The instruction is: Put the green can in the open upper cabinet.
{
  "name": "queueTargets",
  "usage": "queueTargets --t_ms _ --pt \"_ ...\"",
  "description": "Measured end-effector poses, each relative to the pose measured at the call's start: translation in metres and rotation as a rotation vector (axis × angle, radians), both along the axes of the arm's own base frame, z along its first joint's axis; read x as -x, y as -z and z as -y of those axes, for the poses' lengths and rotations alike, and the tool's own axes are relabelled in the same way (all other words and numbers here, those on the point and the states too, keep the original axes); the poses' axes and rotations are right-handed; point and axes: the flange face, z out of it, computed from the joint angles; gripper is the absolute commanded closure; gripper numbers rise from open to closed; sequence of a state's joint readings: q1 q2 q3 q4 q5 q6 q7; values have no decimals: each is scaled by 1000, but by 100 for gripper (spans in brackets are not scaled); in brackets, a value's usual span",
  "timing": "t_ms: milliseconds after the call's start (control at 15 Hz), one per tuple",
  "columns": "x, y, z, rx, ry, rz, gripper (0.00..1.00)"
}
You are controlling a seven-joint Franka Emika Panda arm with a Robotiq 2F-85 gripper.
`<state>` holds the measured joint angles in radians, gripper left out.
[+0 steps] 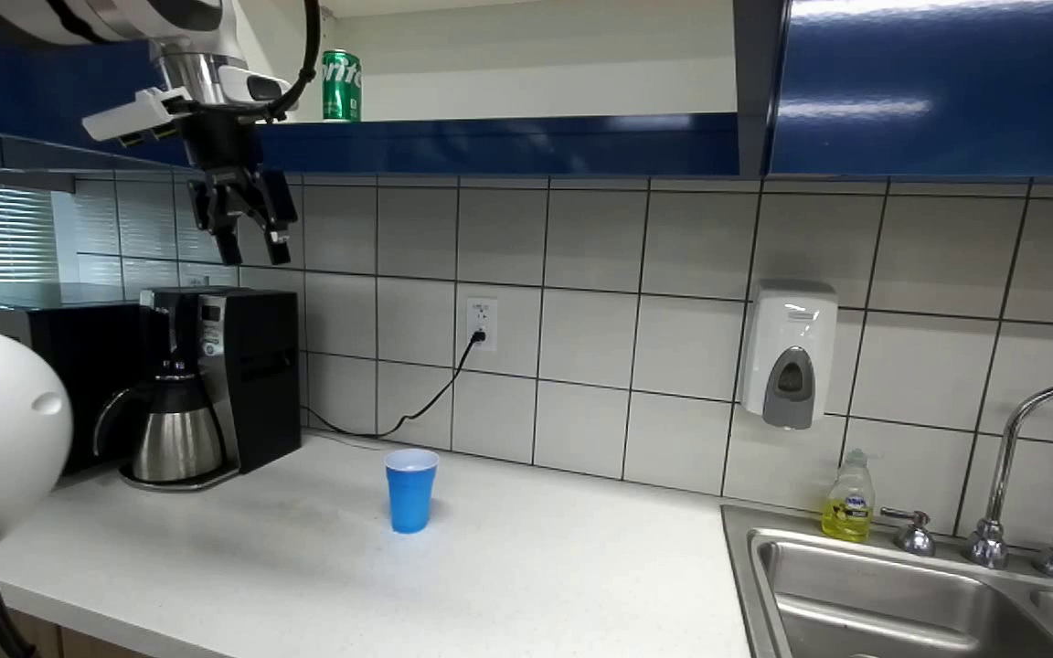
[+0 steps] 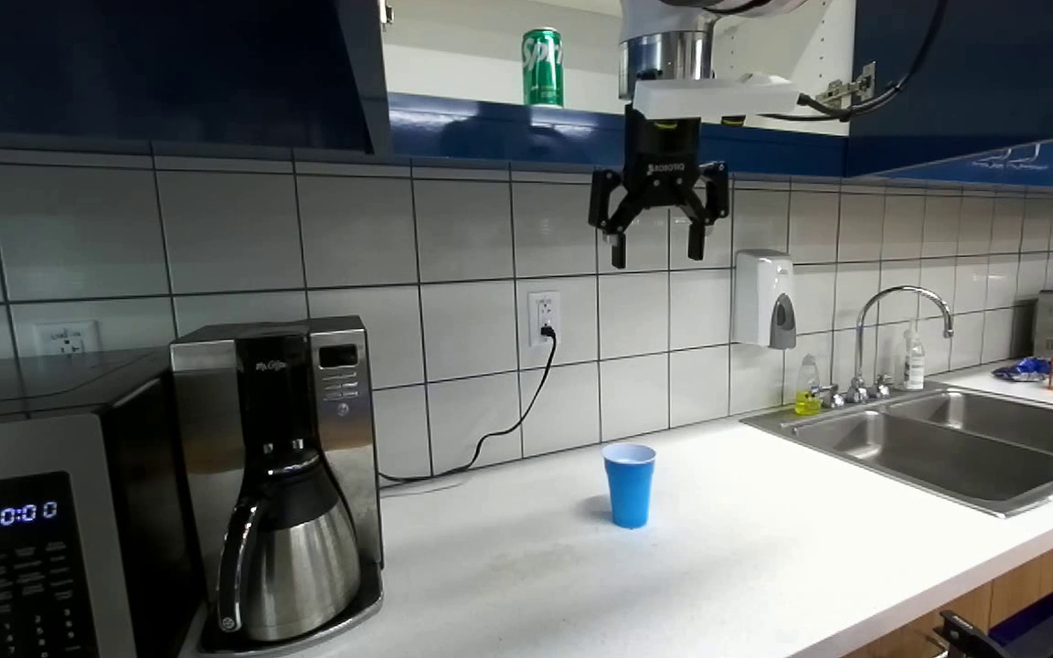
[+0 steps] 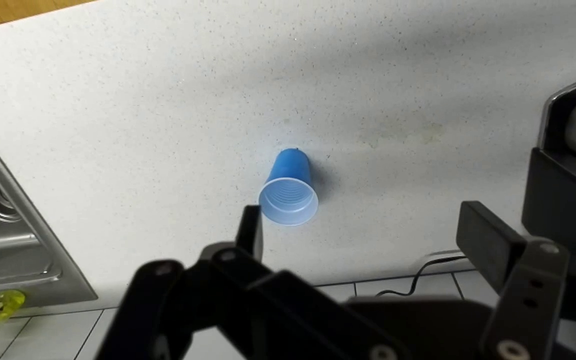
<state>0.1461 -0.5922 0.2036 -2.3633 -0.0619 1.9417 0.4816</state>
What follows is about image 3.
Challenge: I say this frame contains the stainless steel sink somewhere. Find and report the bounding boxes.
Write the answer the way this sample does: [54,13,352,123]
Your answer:
[0,112,100,310]

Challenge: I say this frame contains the yellow dish soap bottle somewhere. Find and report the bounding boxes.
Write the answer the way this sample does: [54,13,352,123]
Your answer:
[0,288,30,324]

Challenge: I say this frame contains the black power cord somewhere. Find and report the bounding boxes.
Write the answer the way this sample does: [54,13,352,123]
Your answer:
[373,249,473,300]

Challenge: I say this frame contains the black steel coffee maker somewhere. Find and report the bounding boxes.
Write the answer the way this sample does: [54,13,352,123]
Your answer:
[520,70,576,336]

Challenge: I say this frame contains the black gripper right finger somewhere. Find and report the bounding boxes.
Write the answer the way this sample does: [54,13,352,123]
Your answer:
[457,198,573,360]

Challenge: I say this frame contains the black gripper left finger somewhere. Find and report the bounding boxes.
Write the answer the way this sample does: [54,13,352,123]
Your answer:
[94,204,410,360]

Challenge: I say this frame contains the blue plastic cup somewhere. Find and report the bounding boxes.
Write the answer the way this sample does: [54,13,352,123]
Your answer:
[256,147,323,229]

